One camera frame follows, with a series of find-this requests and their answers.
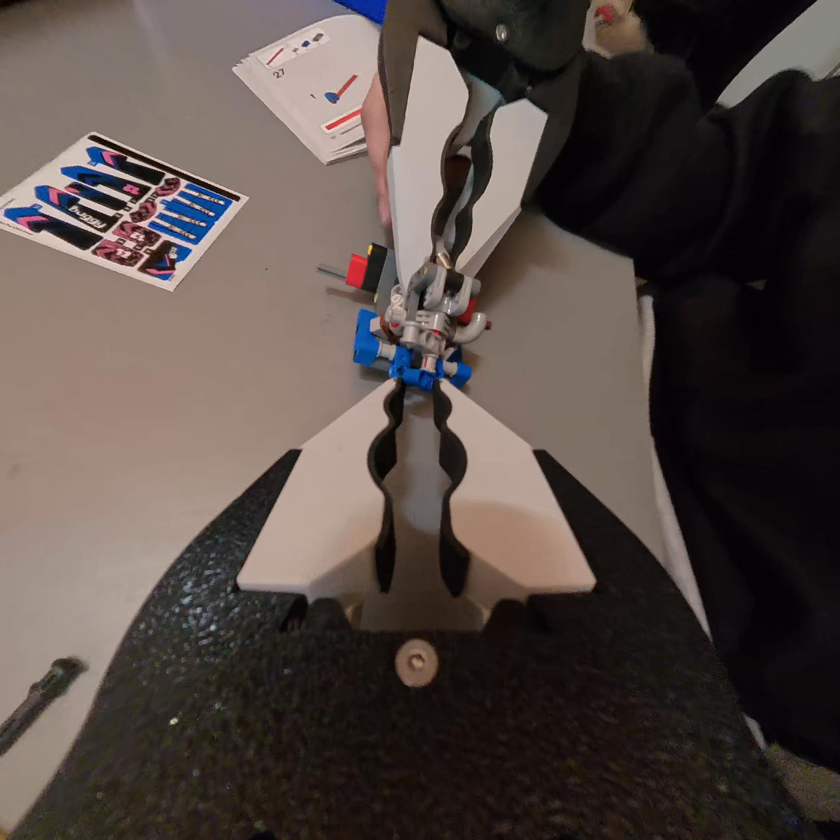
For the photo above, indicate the open lego instruction booklet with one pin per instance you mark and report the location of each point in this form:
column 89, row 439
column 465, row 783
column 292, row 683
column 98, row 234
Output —
column 308, row 85

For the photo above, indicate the person's right hand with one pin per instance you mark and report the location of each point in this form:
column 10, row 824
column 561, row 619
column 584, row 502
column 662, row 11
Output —
column 377, row 144

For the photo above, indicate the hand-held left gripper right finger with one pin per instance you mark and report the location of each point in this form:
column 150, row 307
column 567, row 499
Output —
column 525, row 525

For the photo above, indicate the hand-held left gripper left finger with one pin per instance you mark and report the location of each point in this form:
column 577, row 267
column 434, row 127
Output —
column 308, row 525

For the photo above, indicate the black lego pin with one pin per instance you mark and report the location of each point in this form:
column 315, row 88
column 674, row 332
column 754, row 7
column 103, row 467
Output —
column 39, row 702

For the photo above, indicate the blue plastic storage bin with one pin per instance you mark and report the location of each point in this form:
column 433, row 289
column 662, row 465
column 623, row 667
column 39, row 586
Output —
column 361, row 10

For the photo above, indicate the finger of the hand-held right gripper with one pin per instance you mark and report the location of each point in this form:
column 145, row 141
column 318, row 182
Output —
column 512, row 164
column 420, row 131

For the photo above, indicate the lego sticker sheet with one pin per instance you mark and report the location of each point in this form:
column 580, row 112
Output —
column 118, row 203

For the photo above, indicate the grey and blue lego chassis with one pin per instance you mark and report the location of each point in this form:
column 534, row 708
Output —
column 420, row 308

